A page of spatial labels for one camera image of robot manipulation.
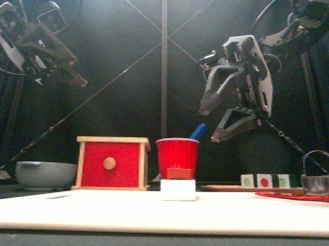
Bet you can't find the flat wooden board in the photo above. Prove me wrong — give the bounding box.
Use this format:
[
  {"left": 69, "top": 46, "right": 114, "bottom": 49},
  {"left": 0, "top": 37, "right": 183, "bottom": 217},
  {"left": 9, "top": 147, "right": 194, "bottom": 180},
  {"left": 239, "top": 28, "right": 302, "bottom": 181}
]
[{"left": 200, "top": 184, "right": 306, "bottom": 194}]

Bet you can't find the metal basket with wire handle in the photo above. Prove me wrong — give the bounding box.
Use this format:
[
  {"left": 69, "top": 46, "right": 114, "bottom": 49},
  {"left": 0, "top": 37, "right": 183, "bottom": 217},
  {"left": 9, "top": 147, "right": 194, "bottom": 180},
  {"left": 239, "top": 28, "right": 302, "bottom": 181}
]
[{"left": 301, "top": 149, "right": 329, "bottom": 197}]

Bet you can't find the red plastic cup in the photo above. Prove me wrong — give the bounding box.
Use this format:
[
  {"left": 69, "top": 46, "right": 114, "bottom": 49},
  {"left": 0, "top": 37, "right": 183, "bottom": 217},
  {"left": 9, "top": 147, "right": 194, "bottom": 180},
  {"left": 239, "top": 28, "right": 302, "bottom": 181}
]
[{"left": 154, "top": 137, "right": 200, "bottom": 181}]

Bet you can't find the white cube green dot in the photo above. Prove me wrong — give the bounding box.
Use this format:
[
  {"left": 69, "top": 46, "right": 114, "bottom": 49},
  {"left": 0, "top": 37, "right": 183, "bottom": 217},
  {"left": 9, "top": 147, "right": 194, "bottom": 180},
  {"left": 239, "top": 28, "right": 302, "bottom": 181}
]
[
  {"left": 241, "top": 173, "right": 255, "bottom": 188},
  {"left": 275, "top": 173, "right": 293, "bottom": 188}
]

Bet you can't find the wooden box red knob front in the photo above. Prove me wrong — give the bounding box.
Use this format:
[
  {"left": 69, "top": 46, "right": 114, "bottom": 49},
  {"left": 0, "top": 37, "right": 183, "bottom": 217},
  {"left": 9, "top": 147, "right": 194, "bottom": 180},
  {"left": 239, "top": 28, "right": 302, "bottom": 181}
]
[{"left": 71, "top": 135, "right": 151, "bottom": 191}]

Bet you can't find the grey bowl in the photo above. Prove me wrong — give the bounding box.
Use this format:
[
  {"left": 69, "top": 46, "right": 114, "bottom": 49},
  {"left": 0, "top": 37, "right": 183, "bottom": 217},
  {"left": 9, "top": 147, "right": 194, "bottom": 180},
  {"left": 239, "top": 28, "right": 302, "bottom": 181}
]
[{"left": 15, "top": 160, "right": 80, "bottom": 191}]

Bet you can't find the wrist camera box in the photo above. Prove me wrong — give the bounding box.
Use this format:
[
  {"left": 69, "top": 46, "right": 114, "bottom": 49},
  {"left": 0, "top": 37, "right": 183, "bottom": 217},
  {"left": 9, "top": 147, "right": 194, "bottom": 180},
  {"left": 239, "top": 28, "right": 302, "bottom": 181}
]
[
  {"left": 37, "top": 1, "right": 68, "bottom": 34},
  {"left": 221, "top": 36, "right": 254, "bottom": 63}
]

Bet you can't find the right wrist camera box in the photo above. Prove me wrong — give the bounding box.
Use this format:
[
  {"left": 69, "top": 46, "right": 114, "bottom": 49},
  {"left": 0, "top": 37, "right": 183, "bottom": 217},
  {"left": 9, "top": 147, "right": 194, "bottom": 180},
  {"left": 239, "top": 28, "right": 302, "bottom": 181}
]
[{"left": 221, "top": 36, "right": 254, "bottom": 63}]

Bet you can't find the red plate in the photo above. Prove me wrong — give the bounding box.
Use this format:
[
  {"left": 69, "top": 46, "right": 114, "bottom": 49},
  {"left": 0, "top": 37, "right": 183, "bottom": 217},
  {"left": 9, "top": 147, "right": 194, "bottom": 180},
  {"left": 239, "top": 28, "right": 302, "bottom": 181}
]
[{"left": 254, "top": 190, "right": 329, "bottom": 203}]

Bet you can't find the white cube red dot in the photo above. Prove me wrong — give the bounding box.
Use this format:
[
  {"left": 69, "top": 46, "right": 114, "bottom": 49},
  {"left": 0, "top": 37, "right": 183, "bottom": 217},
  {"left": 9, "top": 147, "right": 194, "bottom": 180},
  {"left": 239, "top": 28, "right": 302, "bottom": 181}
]
[{"left": 255, "top": 173, "right": 274, "bottom": 188}]

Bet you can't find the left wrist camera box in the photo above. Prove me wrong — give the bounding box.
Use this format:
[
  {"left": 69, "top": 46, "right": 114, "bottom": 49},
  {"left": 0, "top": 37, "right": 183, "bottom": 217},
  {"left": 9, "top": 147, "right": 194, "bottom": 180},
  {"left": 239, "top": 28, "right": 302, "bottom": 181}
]
[{"left": 37, "top": 1, "right": 68, "bottom": 34}]

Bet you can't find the blue handle in cup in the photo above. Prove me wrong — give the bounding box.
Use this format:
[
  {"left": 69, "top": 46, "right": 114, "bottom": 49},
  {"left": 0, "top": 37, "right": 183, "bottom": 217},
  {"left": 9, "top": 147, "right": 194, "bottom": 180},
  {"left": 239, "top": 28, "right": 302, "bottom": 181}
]
[{"left": 188, "top": 123, "right": 210, "bottom": 142}]

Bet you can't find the white board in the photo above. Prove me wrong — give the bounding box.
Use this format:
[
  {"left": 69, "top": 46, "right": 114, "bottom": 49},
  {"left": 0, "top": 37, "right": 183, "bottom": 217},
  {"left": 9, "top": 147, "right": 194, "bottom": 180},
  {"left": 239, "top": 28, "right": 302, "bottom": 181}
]
[{"left": 0, "top": 189, "right": 329, "bottom": 238}]

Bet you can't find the grey vertical frame pole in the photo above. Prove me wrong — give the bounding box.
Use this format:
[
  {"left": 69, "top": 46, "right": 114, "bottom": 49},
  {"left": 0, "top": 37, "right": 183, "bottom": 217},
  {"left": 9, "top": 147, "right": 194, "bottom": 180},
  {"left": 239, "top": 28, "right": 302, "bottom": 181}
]
[{"left": 160, "top": 0, "right": 168, "bottom": 139}]

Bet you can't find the toy salmon sushi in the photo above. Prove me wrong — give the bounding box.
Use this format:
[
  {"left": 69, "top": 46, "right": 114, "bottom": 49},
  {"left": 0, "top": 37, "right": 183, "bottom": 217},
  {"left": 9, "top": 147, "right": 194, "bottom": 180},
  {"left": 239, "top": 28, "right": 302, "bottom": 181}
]
[{"left": 159, "top": 167, "right": 198, "bottom": 202}]

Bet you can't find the diagonal bracing wire with turnbuckle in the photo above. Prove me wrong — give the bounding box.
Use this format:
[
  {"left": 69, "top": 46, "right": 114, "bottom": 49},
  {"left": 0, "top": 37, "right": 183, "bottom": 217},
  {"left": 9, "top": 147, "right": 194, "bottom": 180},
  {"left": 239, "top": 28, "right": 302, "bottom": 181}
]
[{"left": 124, "top": 0, "right": 329, "bottom": 175}]

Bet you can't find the dark frame post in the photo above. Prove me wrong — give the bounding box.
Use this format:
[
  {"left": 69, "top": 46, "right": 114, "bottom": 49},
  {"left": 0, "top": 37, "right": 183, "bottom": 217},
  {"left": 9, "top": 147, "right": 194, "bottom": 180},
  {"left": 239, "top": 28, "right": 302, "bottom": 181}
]
[{"left": 299, "top": 51, "right": 325, "bottom": 152}]

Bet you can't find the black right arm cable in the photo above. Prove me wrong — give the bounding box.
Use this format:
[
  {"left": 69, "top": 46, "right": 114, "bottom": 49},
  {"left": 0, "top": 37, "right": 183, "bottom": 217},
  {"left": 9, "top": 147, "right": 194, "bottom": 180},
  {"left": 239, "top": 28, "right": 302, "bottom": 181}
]
[{"left": 250, "top": 0, "right": 283, "bottom": 37}]

